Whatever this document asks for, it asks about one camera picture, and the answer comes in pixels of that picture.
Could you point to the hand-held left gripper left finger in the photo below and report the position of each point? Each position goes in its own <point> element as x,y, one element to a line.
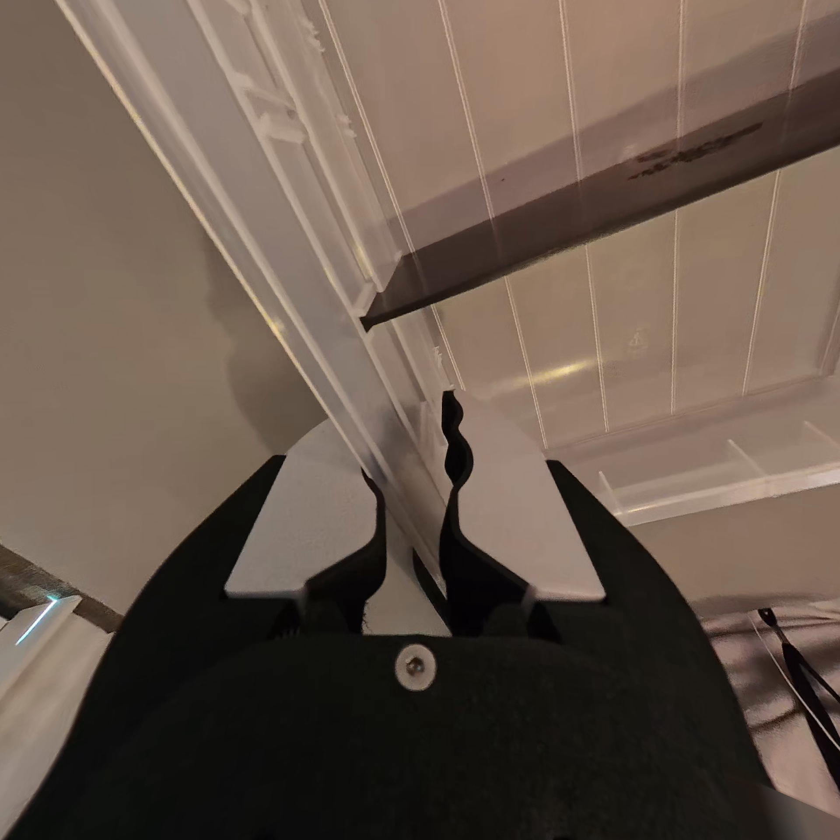
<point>295,525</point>

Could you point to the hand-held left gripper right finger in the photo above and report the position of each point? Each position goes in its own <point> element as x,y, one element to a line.
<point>525,525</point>

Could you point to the clear plastic box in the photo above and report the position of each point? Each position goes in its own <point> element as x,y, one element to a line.
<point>315,197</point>

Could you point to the person's beige clothing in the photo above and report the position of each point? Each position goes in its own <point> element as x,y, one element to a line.
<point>741,689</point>

